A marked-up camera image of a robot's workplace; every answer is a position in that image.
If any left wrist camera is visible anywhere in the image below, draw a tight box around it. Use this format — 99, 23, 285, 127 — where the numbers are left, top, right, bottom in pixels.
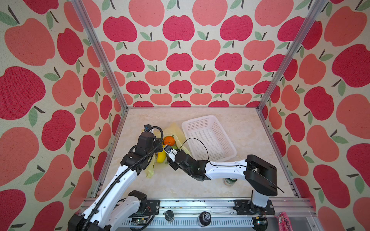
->
144, 124, 153, 133

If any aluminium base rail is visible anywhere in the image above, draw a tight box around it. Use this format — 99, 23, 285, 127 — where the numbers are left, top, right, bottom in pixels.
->
73, 197, 319, 231

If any right aluminium corner post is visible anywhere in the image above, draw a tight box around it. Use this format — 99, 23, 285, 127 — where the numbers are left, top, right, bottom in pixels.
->
256, 0, 328, 113

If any small grey knob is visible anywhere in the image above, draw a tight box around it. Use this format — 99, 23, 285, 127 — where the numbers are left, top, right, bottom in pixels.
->
164, 210, 174, 222

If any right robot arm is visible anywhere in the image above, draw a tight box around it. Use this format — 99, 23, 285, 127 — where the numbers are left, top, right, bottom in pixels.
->
164, 145, 278, 215

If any yellow elongated toy fruit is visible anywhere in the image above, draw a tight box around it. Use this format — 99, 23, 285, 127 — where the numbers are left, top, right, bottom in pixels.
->
157, 151, 167, 163

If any black round knob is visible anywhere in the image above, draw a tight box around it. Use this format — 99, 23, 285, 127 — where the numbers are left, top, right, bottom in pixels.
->
198, 211, 212, 227

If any white plastic basket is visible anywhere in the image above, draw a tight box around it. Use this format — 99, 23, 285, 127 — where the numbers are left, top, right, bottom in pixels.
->
182, 115, 237, 162

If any aluminium corner post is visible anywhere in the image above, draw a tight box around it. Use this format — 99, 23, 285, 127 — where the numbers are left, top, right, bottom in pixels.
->
71, 1, 128, 113
256, 0, 328, 113

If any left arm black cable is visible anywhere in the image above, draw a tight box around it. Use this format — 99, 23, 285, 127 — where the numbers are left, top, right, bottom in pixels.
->
79, 126, 164, 231

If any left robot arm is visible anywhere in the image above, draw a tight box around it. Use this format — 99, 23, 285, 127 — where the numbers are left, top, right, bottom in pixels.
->
67, 125, 164, 231

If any green drink can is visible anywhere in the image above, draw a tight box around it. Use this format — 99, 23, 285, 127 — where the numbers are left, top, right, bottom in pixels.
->
223, 178, 237, 187

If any orange toy fruit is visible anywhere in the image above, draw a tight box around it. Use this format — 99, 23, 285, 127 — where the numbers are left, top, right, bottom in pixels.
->
163, 136, 176, 146

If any pink snack packet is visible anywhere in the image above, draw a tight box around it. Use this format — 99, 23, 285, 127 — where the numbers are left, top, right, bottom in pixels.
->
275, 212, 293, 231

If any left aluminium corner post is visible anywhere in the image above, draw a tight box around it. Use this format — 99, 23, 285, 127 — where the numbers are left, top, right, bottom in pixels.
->
71, 1, 128, 113

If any yellow plastic bag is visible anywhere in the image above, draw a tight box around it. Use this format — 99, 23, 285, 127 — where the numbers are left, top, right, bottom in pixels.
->
145, 123, 186, 179

